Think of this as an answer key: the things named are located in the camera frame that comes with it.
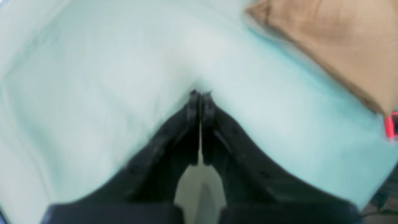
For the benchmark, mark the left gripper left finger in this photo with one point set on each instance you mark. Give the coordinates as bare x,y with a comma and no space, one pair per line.
143,191

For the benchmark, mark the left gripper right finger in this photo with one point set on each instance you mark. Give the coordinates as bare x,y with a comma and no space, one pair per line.
258,190

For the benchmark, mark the light orange T-shirt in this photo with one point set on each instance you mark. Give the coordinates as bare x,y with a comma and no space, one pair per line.
355,41

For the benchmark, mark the green table cloth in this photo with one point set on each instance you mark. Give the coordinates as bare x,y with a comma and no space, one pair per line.
86,83

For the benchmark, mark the blue clamp at left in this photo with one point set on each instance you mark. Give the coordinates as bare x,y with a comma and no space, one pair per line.
391,126

